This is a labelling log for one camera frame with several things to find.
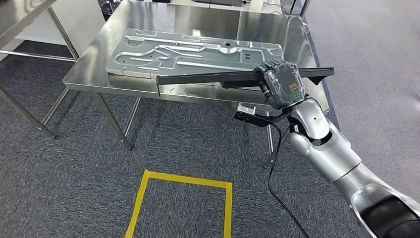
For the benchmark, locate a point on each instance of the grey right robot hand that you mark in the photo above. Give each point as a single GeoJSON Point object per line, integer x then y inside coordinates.
{"type": "Point", "coordinates": [283, 85]}

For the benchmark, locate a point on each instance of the black licence plate frame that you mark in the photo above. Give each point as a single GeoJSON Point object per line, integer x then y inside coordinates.
{"type": "Point", "coordinates": [203, 78]}

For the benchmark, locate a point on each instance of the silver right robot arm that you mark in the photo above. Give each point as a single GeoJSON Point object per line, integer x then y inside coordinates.
{"type": "Point", "coordinates": [328, 148]}

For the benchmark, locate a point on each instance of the stainless steel workbench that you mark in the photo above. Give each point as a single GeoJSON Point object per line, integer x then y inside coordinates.
{"type": "Point", "coordinates": [92, 75]}

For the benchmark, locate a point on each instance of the white desk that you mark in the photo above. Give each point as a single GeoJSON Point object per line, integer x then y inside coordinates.
{"type": "Point", "coordinates": [262, 8]}

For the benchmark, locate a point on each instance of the chrome pole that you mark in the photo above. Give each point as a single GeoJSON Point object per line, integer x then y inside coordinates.
{"type": "Point", "coordinates": [305, 6]}

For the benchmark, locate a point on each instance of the yellow floor tape square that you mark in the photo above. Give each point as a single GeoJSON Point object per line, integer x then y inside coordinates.
{"type": "Point", "coordinates": [183, 180]}

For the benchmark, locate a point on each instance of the stamped sheet metal panel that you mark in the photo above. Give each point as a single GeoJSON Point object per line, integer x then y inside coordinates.
{"type": "Point", "coordinates": [137, 59]}

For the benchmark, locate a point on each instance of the white cabinet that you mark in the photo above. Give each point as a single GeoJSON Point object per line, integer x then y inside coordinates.
{"type": "Point", "coordinates": [82, 23]}

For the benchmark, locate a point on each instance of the stainless steel table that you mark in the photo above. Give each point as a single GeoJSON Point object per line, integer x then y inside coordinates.
{"type": "Point", "coordinates": [16, 16]}

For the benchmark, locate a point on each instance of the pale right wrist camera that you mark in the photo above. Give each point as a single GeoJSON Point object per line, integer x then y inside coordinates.
{"type": "Point", "coordinates": [246, 110]}

